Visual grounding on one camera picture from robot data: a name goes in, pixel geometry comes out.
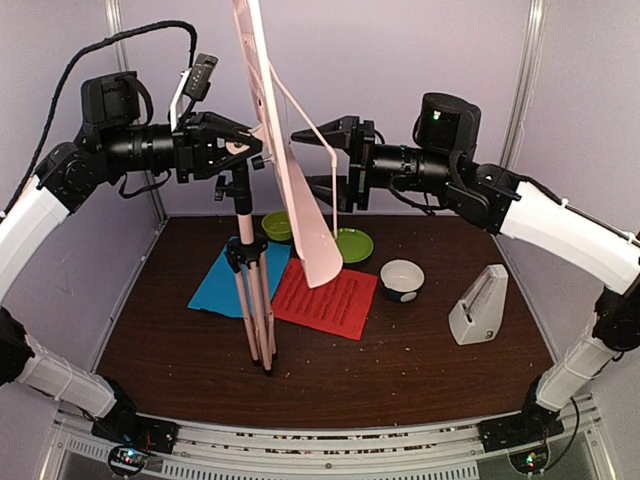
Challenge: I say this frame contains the blue cloth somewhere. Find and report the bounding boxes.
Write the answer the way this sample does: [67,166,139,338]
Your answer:
[188,242,292,318]

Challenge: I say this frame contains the pink music stand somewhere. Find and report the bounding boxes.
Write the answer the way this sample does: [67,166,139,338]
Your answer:
[225,1,343,374]

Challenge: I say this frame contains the green plate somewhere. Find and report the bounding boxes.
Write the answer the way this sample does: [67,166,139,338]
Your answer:
[336,228,374,264]

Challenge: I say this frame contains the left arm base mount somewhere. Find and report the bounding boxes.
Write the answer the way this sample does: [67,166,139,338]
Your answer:
[91,416,179,478]

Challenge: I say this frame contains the red sheet music mat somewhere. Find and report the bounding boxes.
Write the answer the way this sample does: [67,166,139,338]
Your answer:
[272,259,378,341]

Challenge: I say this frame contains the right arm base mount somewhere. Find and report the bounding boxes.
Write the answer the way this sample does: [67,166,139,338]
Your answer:
[477,413,564,475]

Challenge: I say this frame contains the grey metronome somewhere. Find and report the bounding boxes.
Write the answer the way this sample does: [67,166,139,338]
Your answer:
[448,264,509,345]

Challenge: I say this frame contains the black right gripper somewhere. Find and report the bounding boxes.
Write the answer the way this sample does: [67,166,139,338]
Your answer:
[288,114,456,212]

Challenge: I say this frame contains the white bowl dark outside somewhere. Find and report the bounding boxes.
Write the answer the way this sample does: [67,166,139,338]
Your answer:
[379,259,425,303]

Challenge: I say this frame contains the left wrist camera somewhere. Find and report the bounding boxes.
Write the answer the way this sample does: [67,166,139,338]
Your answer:
[169,53,218,131]

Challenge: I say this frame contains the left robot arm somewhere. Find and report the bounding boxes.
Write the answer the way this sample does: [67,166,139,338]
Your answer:
[1,71,263,444]

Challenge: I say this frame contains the aluminium front rail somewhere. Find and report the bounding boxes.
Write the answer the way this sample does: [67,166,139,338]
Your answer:
[49,394,606,480]

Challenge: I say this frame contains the small green bowl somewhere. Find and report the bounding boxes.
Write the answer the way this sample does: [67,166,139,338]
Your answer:
[261,211,293,243]

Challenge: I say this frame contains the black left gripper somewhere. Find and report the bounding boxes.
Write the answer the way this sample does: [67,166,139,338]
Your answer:
[100,108,263,181]

